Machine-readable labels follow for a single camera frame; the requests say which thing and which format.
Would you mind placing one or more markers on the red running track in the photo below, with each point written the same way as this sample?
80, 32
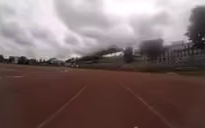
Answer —
103, 103

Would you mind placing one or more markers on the tall dark building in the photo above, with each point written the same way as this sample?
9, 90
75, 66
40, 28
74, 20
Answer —
151, 49

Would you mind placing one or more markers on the white painted lane lines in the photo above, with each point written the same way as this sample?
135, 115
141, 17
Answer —
64, 106

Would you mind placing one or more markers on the dark green grass strip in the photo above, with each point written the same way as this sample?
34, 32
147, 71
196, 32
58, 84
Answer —
163, 69

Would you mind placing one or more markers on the row of trees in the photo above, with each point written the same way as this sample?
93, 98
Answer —
21, 60

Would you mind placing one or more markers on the pale railing fence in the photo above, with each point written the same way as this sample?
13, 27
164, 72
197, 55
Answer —
186, 55

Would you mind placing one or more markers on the dark tree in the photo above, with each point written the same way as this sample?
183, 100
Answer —
201, 26

